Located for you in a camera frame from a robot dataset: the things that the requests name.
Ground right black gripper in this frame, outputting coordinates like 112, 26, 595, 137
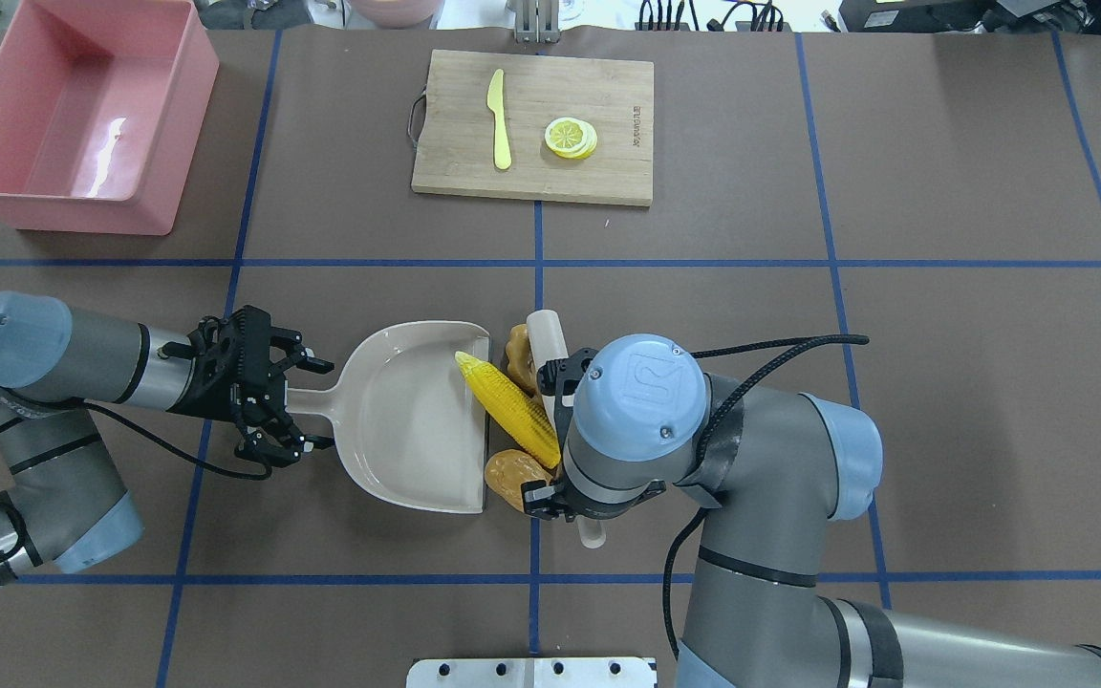
521, 348, 667, 522

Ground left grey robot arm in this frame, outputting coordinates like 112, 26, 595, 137
0, 290, 334, 589

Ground yellow plastic knife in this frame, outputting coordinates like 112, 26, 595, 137
486, 67, 512, 171

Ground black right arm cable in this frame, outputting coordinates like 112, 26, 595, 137
661, 334, 871, 662

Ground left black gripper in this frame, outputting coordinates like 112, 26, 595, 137
167, 308, 335, 467

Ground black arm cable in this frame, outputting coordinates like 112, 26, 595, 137
0, 398, 274, 567
661, 334, 871, 662

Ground tan toy ginger root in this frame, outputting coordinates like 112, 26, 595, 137
504, 323, 539, 398

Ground bamboo cutting board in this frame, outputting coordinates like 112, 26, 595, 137
411, 50, 656, 207

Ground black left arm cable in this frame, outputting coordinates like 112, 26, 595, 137
0, 398, 274, 567

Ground pink plastic bin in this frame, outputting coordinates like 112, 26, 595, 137
0, 1, 220, 236

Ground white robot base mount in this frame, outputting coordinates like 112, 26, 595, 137
405, 656, 659, 687

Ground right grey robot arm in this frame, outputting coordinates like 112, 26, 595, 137
523, 334, 1101, 687

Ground beige hand brush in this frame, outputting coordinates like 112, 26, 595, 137
526, 309, 607, 549

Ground yellow toy corn cob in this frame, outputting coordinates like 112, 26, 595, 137
453, 350, 562, 471

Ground brown toy potato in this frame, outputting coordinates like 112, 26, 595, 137
486, 449, 553, 514

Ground yellow lemon slices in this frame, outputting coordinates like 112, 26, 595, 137
543, 117, 599, 160

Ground beige plastic dustpan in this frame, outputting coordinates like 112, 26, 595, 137
287, 319, 492, 515

